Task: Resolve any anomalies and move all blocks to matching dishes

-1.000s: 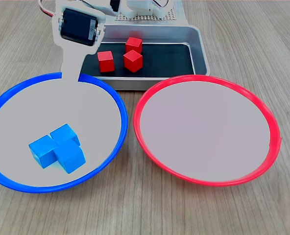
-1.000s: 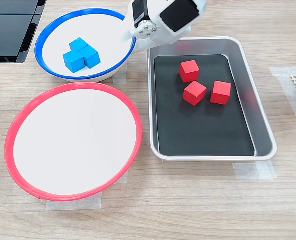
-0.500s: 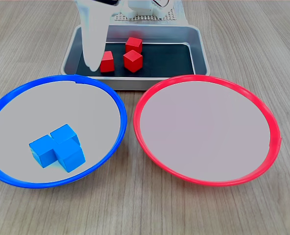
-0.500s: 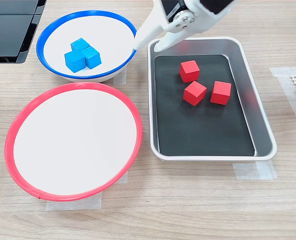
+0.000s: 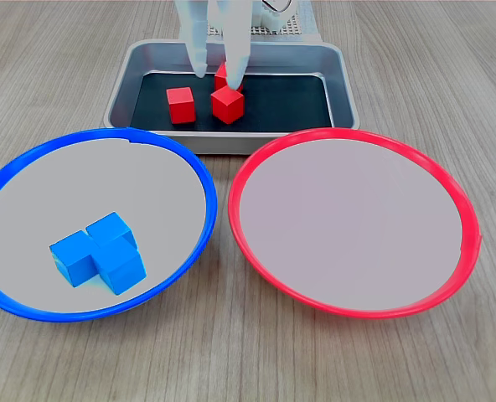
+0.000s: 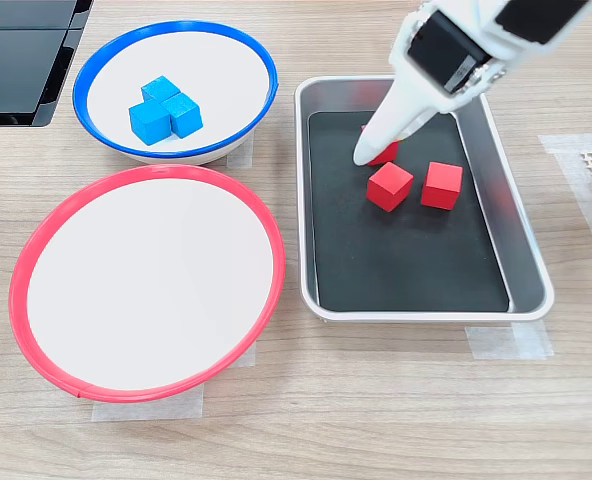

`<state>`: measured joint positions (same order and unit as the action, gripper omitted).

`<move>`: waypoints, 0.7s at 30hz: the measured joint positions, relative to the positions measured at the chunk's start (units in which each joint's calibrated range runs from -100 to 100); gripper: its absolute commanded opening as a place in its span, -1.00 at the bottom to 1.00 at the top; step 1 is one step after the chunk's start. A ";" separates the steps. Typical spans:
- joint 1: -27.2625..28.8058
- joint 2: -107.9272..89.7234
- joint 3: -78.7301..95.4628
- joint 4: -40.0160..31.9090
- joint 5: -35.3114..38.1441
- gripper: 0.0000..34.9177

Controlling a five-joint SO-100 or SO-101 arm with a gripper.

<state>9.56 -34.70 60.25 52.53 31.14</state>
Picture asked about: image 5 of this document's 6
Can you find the red cube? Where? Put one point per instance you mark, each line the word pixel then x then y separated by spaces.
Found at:
pixel 219 78
pixel 181 106
pixel 227 106

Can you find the white plate with blue rim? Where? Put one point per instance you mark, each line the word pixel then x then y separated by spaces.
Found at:
pixel 84 180

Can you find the black mat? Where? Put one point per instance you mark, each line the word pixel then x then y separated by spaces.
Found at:
pixel 281 104

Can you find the pale translucent sheet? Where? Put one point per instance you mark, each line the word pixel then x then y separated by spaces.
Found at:
pixel 313 25

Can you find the steel tray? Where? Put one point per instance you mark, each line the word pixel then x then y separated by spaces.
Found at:
pixel 122 100

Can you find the white plate with red rim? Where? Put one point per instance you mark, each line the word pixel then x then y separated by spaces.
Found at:
pixel 348 209

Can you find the blue cube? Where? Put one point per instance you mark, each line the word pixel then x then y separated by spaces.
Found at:
pixel 107 228
pixel 74 261
pixel 122 270

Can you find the pale perforated base plate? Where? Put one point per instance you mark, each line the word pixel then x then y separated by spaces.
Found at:
pixel 299 25

